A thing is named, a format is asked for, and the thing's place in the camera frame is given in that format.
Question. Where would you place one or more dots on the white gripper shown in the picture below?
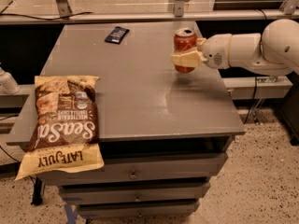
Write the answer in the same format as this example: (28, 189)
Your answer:
(215, 51)

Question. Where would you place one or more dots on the red coke can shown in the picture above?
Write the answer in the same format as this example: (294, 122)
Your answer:
(185, 39)

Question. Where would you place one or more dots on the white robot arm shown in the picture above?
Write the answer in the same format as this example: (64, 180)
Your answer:
(275, 52)

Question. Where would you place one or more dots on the dark blue rxbar wrapper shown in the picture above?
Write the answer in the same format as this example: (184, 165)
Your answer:
(117, 35)

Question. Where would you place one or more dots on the grey drawer cabinet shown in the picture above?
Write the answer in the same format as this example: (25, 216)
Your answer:
(163, 134)

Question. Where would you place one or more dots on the brown tortilla chips bag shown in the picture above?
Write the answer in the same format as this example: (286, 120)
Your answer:
(66, 137)

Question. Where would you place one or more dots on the white pipe on left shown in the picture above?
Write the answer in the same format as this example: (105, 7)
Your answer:
(8, 82)

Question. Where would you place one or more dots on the metal frame rail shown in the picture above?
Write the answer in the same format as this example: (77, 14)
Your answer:
(100, 11)

